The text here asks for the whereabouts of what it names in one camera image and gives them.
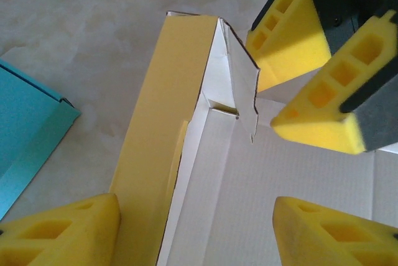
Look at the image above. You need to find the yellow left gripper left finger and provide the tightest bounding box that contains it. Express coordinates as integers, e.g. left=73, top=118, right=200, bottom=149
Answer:
left=0, top=193, right=121, bottom=266

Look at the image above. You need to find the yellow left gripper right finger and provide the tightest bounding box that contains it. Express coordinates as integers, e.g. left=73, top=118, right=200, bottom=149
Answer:
left=272, top=196, right=398, bottom=266

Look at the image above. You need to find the blue white paper box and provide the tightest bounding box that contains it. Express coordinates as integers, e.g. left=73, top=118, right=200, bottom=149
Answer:
left=0, top=58, right=82, bottom=220

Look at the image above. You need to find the yellow white paper box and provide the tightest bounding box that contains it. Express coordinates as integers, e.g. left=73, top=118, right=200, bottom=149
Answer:
left=108, top=10, right=398, bottom=266

